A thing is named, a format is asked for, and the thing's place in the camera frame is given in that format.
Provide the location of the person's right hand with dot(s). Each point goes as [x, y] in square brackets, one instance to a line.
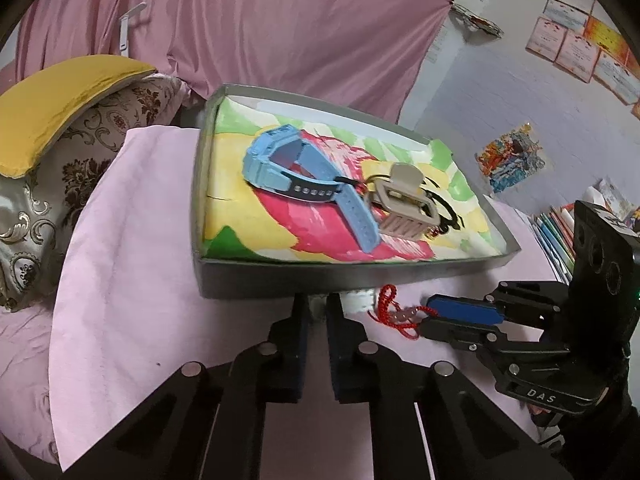
[542, 417]

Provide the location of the yellow pillow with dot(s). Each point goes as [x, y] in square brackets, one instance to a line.
[37, 110]

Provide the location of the pink curtain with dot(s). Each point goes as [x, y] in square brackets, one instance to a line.
[363, 54]

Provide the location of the wall certificates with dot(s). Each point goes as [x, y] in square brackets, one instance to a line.
[577, 38]

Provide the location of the floral satin pillow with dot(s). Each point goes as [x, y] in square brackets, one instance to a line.
[40, 210]

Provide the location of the stack of books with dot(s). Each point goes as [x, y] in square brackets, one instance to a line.
[554, 232]

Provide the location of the grey shallow tray box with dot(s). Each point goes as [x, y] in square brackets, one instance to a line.
[233, 279]

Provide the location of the white wavy hair clip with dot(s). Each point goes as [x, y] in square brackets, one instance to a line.
[359, 300]

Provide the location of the pink bed blanket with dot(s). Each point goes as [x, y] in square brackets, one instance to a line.
[128, 313]

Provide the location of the white snack bag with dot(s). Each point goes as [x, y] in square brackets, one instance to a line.
[606, 194]

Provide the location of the colourful painted tray liner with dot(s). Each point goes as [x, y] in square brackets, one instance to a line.
[244, 223]

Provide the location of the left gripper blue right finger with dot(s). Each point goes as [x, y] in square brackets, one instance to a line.
[427, 422]

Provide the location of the curtain tieback hook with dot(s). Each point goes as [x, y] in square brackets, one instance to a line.
[476, 21]

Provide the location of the blue kids smartwatch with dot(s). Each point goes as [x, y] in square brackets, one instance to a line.
[283, 162]

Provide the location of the beige claw hair clip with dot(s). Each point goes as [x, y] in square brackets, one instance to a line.
[400, 204]

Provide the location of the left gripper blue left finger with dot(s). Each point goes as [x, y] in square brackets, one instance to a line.
[206, 422]

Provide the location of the white clip lamp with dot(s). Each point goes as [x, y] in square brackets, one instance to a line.
[124, 23]

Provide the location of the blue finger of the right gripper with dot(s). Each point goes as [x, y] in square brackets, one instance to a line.
[459, 335]
[465, 310]

